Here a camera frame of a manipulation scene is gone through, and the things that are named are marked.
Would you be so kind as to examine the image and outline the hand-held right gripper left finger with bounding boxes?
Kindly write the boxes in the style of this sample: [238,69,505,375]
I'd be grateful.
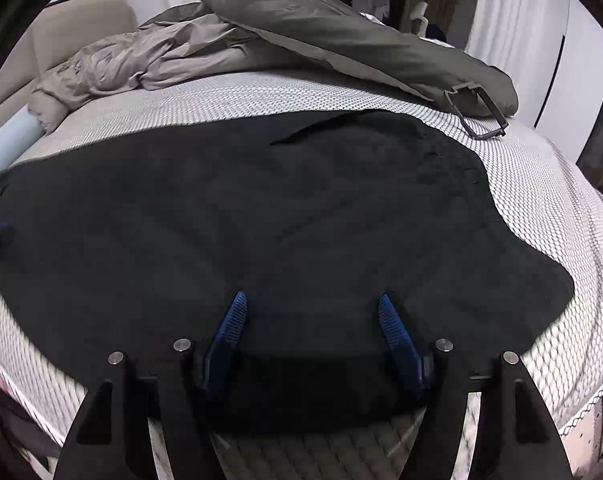
[53,290,251,480]

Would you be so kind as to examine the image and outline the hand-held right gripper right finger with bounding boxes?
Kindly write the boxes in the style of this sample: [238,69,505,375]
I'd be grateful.
[378,293,575,480]

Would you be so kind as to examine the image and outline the black pants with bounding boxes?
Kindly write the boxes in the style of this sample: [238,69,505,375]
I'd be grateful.
[0,109,575,436]

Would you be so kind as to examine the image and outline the light blue pillow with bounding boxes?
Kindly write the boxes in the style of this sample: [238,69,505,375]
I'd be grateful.
[0,110,45,191]

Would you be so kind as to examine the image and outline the beige headboard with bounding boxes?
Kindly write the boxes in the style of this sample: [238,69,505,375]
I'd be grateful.
[0,0,138,128]

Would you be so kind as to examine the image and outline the bed with grey patterned sheet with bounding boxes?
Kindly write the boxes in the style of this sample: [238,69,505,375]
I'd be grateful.
[0,67,603,480]

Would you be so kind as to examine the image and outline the taupe duvet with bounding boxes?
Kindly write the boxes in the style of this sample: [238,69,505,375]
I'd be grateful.
[29,12,302,133]

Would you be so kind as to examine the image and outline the white chair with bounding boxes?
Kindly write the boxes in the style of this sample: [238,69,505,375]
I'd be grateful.
[409,1,429,37]

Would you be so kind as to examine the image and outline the dark grey blanket with strap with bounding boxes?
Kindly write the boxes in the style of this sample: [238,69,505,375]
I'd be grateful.
[139,0,519,140]

